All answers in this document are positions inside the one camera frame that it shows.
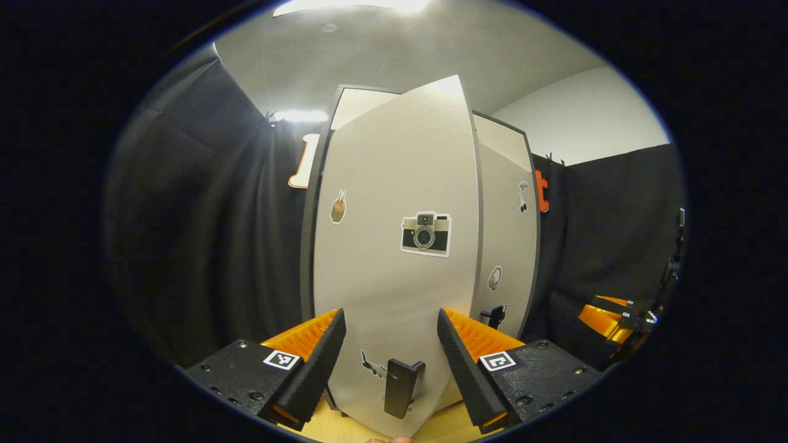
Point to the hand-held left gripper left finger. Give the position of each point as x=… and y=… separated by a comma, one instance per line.
x=320, y=369

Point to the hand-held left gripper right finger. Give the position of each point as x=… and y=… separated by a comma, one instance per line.
x=465, y=375

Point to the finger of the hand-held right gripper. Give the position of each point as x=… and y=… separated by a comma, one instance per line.
x=606, y=323
x=612, y=301

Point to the white cabinet door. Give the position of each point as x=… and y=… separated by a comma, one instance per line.
x=505, y=246
x=394, y=166

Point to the white shoe cabinet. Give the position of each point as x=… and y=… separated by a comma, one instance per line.
x=308, y=246

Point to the ceiling light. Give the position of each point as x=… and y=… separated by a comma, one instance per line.
x=351, y=5

